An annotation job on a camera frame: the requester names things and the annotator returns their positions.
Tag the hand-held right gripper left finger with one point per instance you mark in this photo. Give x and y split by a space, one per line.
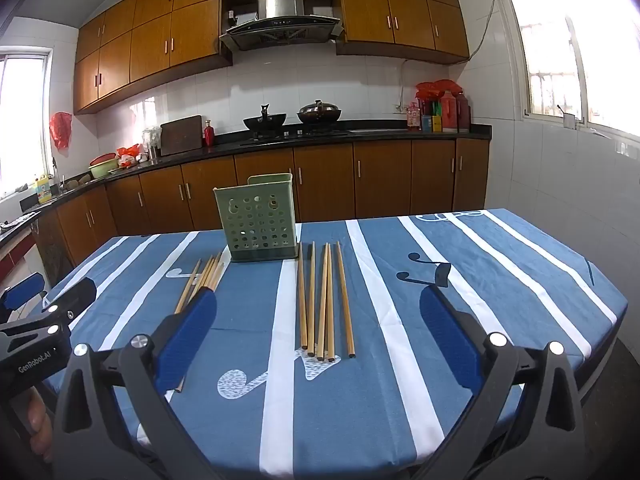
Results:
187 335

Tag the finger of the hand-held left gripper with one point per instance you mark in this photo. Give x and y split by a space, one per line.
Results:
75 296
25 286

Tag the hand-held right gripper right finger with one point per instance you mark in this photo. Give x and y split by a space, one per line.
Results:
450 340

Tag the green perforated chopstick holder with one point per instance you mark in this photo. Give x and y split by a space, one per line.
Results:
257 225

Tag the person's left hand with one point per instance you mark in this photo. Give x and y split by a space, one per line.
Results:
39 422

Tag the blue white striped tablecloth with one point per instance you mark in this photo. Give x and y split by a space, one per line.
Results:
360 310

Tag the yellow detergent bottle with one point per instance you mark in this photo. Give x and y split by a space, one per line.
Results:
44 190

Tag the metal faucet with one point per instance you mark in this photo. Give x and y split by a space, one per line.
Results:
59 175

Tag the green basin with red lid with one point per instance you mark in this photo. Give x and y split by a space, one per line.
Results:
104 167

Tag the red bag with food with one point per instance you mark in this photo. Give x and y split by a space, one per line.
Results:
129 154

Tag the hanging red plastic bag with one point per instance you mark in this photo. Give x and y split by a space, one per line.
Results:
61 130

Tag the small kitchen window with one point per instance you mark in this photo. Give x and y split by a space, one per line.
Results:
22 120

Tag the dark wooden cutting board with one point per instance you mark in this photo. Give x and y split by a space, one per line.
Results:
181 135

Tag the small red bottle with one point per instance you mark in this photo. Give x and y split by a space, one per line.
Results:
209 136

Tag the wooden lower kitchen cabinets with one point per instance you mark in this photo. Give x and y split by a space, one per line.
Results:
325 180

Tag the small yellow box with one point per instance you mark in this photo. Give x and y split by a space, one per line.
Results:
436 124

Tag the small blue box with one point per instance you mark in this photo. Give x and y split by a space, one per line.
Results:
426 123

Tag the black kitchen countertop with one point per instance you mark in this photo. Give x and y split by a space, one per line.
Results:
380 133

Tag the pink bottle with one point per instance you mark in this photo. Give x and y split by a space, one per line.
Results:
414 119

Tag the bright red thermos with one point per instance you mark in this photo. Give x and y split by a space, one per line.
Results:
449 115

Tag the dark red thermos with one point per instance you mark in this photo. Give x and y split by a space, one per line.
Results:
464 114

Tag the black wok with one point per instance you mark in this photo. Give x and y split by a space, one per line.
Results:
265 121

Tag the gas stove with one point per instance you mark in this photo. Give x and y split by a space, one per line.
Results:
300 134

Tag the green bottle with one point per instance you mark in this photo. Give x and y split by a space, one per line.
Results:
438 109

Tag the metal mug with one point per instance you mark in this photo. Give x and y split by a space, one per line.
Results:
570 121

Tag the red bag over bottles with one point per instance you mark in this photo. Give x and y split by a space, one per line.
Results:
434 89

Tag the wok with lid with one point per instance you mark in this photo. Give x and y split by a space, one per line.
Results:
320 113

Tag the large kitchen window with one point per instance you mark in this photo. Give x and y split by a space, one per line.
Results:
580 50

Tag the steel range hood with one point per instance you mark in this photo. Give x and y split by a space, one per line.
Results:
280 2

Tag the wooden upper wall cabinets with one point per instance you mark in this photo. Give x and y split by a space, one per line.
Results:
150 40

